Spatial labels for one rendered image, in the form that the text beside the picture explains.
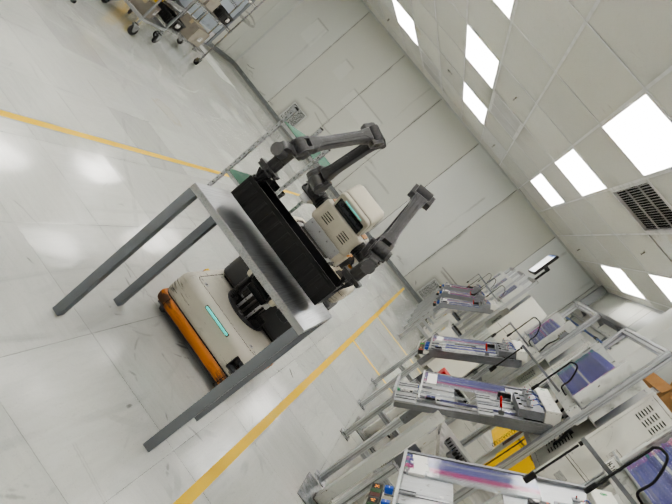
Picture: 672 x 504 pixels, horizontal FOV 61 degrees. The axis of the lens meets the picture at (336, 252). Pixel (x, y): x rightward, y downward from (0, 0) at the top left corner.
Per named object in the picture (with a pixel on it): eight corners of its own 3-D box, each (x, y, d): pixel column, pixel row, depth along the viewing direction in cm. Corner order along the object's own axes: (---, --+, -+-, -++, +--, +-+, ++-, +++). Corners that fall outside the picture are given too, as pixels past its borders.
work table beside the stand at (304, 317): (117, 298, 274) (240, 193, 260) (200, 419, 265) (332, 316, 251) (51, 308, 231) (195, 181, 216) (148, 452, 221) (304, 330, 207)
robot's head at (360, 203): (348, 196, 292) (362, 180, 280) (373, 228, 289) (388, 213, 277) (329, 207, 283) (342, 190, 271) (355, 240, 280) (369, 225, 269)
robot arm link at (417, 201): (431, 203, 252) (412, 187, 252) (438, 196, 247) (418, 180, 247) (385, 265, 227) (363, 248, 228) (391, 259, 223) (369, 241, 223)
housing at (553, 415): (542, 436, 301) (546, 410, 301) (530, 409, 349) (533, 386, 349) (558, 439, 300) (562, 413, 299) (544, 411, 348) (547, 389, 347)
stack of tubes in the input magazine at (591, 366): (572, 395, 299) (616, 366, 294) (556, 373, 349) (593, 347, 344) (588, 415, 298) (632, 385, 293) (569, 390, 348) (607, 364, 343)
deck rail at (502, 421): (415, 410, 313) (416, 399, 312) (415, 409, 315) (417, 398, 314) (551, 437, 298) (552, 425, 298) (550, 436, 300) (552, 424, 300)
